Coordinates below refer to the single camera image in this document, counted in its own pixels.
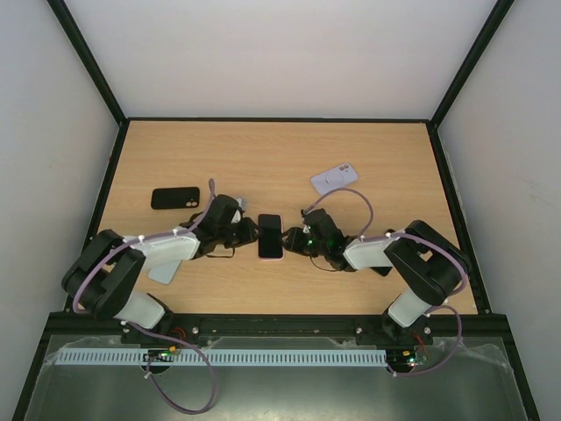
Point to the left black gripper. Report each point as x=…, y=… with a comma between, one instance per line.
x=250, y=235

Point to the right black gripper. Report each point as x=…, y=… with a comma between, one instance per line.
x=296, y=239

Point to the magenta smartphone black screen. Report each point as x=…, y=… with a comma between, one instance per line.
x=270, y=237

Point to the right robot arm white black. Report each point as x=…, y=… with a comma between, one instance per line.
x=430, y=265

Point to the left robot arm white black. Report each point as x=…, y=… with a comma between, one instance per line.
x=102, y=280

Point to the lilac magsafe phone case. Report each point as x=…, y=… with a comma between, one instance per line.
x=334, y=178

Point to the black phone case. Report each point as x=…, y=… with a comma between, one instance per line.
x=175, y=198

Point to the black smartphone right side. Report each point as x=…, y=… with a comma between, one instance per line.
x=383, y=271

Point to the light blue smartphone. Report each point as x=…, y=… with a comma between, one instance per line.
x=165, y=273

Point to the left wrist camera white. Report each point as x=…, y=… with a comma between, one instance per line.
x=239, y=214

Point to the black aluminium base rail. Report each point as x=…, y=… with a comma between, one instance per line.
x=198, y=329

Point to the black enclosure frame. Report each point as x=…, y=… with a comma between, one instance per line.
x=484, y=322

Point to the white slotted cable duct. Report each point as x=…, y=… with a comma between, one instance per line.
x=222, y=358

